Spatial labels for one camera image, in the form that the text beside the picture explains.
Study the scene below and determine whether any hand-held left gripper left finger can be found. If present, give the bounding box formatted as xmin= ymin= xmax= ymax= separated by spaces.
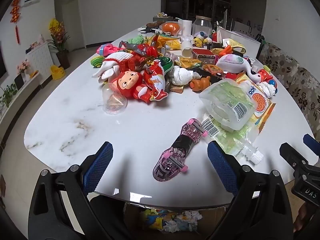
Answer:
xmin=28 ymin=141 xmax=118 ymax=240

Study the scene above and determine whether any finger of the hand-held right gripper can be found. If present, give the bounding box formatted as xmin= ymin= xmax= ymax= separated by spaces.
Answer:
xmin=279 ymin=142 xmax=308 ymax=170
xmin=302 ymin=134 xmax=320 ymax=158

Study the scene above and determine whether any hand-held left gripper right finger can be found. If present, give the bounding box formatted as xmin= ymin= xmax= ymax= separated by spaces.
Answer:
xmin=205 ymin=140 xmax=293 ymax=240

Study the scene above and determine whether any pink transparent toy skateboard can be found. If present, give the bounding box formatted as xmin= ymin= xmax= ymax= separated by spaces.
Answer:
xmin=152 ymin=118 xmax=207 ymax=182

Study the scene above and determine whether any cardboard box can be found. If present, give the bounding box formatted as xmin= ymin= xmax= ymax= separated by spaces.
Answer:
xmin=123 ymin=202 xmax=230 ymax=233

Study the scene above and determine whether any person's right hand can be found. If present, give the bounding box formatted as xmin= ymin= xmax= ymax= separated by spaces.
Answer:
xmin=293 ymin=202 xmax=316 ymax=233

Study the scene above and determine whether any green pouch with white cap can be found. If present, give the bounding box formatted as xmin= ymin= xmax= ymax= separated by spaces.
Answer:
xmin=201 ymin=112 xmax=264 ymax=165

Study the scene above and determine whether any orange yellow snack packet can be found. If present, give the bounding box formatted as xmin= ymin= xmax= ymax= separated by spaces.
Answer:
xmin=236 ymin=79 xmax=277 ymax=133

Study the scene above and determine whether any clear green refill pouch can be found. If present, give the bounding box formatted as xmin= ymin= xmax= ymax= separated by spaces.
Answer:
xmin=199 ymin=78 xmax=256 ymax=131

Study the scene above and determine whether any floral sofa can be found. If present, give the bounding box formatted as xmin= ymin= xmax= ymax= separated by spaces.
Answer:
xmin=257 ymin=42 xmax=320 ymax=137

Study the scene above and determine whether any clear plastic capsule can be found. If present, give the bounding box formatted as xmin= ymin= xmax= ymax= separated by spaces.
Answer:
xmin=102 ymin=82 xmax=128 ymax=115

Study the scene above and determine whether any white swirl toy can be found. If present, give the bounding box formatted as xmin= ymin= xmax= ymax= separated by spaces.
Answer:
xmin=257 ymin=81 xmax=277 ymax=98

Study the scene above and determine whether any red toy train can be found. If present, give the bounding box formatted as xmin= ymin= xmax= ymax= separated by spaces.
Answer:
xmin=257 ymin=68 xmax=278 ymax=94

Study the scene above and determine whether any red monkey toy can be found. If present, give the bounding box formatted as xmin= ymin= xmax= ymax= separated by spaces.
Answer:
xmin=109 ymin=70 xmax=147 ymax=100

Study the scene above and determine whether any brown bear toy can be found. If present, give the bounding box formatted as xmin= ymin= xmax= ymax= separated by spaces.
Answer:
xmin=189 ymin=76 xmax=211 ymax=92

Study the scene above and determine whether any orange round container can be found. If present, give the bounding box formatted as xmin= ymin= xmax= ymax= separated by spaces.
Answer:
xmin=202 ymin=64 xmax=225 ymax=78

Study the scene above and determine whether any white plush with red band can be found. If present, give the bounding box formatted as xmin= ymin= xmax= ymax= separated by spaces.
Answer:
xmin=92 ymin=52 xmax=134 ymax=83

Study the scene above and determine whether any white crumpled cloth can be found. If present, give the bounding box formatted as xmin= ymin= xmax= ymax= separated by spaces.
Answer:
xmin=168 ymin=66 xmax=200 ymax=87

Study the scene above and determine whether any yellow child potty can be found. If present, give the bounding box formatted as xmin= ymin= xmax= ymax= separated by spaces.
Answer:
xmin=50 ymin=65 xmax=66 ymax=81

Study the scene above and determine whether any green yoyo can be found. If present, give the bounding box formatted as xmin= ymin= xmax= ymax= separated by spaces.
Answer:
xmin=90 ymin=56 xmax=105 ymax=68

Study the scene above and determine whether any white pink swan plush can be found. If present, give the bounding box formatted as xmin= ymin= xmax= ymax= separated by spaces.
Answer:
xmin=215 ymin=54 xmax=262 ymax=83

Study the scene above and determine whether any green leafy plant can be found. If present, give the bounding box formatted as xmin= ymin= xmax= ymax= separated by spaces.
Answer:
xmin=0 ymin=84 xmax=18 ymax=110

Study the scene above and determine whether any red square box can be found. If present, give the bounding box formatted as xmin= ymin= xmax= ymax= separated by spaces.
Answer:
xmin=192 ymin=49 xmax=217 ymax=64

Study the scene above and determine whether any pink toy gun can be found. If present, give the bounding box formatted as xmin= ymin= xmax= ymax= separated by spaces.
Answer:
xmin=96 ymin=44 xmax=125 ymax=57

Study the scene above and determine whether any white radiator cover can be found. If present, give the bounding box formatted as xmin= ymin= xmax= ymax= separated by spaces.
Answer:
xmin=26 ymin=41 xmax=54 ymax=81

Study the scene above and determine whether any yellow paper bag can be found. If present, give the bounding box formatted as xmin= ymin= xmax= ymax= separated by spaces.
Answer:
xmin=226 ymin=38 xmax=247 ymax=53

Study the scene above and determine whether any white paper cup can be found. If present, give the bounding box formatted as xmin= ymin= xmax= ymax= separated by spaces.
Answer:
xmin=181 ymin=41 xmax=193 ymax=57

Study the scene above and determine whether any red silver action figure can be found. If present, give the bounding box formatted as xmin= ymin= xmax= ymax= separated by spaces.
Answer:
xmin=119 ymin=34 xmax=160 ymax=60

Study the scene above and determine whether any pink flower bouquet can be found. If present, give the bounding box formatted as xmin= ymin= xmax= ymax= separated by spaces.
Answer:
xmin=17 ymin=59 xmax=32 ymax=75

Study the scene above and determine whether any white storage box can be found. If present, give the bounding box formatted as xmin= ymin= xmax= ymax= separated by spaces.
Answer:
xmin=216 ymin=26 xmax=261 ymax=57

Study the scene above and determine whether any yellow flower potted plant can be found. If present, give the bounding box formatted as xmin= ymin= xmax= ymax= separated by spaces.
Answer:
xmin=47 ymin=18 xmax=71 ymax=70

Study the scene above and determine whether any white door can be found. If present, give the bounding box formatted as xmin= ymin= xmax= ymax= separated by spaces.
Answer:
xmin=62 ymin=0 xmax=86 ymax=51

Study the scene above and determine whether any clear glass jar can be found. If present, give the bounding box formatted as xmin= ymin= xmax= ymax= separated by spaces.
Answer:
xmin=192 ymin=15 xmax=213 ymax=36

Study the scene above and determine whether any white paper roll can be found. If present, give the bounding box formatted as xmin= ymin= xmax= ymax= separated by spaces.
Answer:
xmin=180 ymin=19 xmax=192 ymax=36

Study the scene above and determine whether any orange ball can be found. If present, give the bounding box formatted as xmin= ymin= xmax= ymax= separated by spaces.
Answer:
xmin=160 ymin=22 xmax=182 ymax=36

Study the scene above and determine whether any red knot wall decoration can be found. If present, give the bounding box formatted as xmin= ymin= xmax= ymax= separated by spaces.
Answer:
xmin=10 ymin=0 xmax=22 ymax=45

